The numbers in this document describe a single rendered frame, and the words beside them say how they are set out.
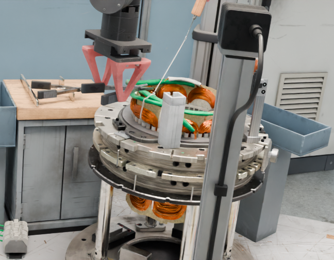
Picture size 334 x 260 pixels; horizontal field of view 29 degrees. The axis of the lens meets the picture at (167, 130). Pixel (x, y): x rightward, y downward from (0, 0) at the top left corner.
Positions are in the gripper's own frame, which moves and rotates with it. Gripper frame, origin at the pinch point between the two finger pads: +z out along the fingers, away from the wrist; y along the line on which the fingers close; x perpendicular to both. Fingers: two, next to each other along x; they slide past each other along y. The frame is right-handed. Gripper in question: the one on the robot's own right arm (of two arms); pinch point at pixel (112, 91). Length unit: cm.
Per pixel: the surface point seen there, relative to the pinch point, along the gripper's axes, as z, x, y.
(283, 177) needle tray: 24, 48, 2
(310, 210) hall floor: 114, 207, -92
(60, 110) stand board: 11.4, 4.1, -21.6
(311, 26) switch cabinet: 25, 224, -129
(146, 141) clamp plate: 7.3, 4.1, 5.6
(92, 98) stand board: 10.7, 13.2, -24.3
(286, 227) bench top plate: 38, 54, 2
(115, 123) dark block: 6.8, 3.2, -2.2
